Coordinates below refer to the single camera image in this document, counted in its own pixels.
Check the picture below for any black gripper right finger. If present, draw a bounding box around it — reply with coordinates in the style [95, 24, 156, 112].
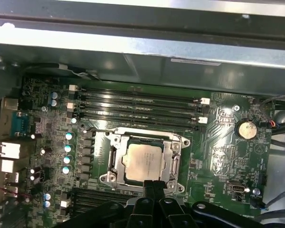
[153, 180, 268, 228]

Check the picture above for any green motherboard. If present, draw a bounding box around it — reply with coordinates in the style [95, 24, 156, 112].
[0, 76, 276, 228]

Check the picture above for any round coin battery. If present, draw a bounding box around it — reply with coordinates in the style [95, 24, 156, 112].
[234, 118, 257, 140]

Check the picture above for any internal USB port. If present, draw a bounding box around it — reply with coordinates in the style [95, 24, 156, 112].
[229, 181, 247, 197]

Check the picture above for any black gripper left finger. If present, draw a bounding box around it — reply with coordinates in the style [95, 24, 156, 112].
[59, 180, 155, 228]

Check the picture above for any thin fan wire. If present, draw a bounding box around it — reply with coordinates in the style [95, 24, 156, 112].
[260, 93, 285, 106]

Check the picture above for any metal socket cover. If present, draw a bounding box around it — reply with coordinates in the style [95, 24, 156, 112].
[105, 128, 183, 190]

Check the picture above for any dark grey PC case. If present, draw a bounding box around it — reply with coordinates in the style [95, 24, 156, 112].
[0, 0, 285, 228]

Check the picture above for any silver network port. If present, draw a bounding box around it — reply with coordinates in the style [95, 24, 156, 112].
[0, 142, 21, 159]

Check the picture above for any wire locking lever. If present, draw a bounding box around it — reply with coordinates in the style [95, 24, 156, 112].
[82, 127, 182, 145]

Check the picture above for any blue serial port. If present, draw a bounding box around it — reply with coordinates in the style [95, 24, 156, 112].
[10, 111, 30, 138]

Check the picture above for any CPU socket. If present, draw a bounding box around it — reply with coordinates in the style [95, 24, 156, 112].
[98, 127, 190, 194]

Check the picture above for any silver CPU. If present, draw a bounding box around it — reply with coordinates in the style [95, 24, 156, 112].
[121, 137, 168, 185]

